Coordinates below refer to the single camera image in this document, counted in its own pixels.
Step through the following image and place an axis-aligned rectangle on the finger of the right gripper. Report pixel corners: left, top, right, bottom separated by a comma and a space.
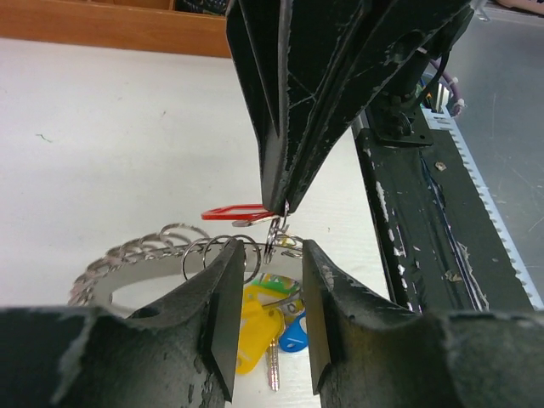
280, 1, 472, 213
224, 0, 371, 212

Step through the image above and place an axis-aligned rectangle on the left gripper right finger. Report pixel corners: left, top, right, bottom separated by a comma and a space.
303, 240, 543, 407

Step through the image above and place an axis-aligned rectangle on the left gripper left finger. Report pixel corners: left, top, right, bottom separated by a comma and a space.
0, 240, 247, 408

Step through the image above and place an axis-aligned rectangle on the large metal keyring with keys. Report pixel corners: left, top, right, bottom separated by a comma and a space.
68, 223, 305, 400

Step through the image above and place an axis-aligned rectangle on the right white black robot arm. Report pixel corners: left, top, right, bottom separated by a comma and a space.
226, 0, 473, 215

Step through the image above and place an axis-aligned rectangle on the green black coiled item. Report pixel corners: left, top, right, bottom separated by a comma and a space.
174, 0, 229, 15

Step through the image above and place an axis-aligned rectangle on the wooden compartment tray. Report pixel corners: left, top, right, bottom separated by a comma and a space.
1, 1, 230, 58

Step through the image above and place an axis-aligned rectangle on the white slotted cable duct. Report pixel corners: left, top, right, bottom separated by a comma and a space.
422, 82, 543, 310

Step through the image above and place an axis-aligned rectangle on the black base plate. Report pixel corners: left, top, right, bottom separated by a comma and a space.
355, 111, 534, 313

